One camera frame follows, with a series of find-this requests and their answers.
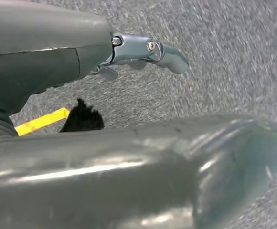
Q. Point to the black ribbed robot foot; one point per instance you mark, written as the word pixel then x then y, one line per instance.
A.
pixel 83 118

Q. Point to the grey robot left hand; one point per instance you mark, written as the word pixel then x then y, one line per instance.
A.
pixel 45 47

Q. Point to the yellow floor tape marking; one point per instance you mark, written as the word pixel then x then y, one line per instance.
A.
pixel 42 120

